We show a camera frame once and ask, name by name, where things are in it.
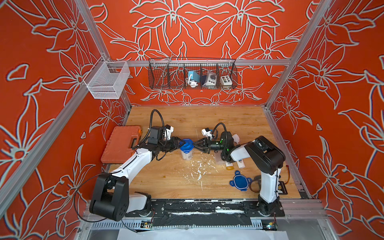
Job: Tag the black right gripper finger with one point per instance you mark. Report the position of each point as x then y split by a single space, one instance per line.
203 149
202 142

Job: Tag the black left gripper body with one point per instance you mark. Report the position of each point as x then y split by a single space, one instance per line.
166 146

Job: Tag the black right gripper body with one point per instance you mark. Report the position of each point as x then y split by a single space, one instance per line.
217 146

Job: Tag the clear container blue lid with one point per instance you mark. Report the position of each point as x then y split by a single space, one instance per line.
218 159
187 149

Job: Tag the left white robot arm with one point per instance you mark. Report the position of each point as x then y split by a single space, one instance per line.
111 196

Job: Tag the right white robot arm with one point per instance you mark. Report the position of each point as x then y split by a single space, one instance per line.
267 157

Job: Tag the white round soap packet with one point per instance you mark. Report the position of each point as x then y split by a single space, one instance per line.
236 139

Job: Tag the white capped bottle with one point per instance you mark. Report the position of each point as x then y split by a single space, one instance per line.
241 164

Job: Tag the red plastic tool case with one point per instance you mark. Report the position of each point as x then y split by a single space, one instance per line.
119 146

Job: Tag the white button box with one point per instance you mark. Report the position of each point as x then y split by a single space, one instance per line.
226 82

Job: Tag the blue white item in basket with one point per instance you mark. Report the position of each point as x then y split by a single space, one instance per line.
193 79

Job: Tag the white round dial device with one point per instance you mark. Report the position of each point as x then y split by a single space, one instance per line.
210 80

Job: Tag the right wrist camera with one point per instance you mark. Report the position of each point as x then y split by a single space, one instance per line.
207 133

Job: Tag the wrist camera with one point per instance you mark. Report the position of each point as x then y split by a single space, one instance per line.
207 133
161 133

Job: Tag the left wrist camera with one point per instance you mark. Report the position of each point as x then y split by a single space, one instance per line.
161 133

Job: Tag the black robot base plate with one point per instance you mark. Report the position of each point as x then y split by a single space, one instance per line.
161 207

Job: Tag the black wire wall basket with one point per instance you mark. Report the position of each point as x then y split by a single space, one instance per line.
177 73

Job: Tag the clear acrylic wall bin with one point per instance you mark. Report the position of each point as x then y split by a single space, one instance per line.
104 84

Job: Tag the aluminium frame corner post left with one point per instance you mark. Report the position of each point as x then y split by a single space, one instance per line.
101 47

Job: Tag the aluminium frame corner post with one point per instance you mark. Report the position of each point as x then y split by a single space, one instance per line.
308 33
101 47

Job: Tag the aluminium frame corner post right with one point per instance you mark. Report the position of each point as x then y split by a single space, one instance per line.
308 33

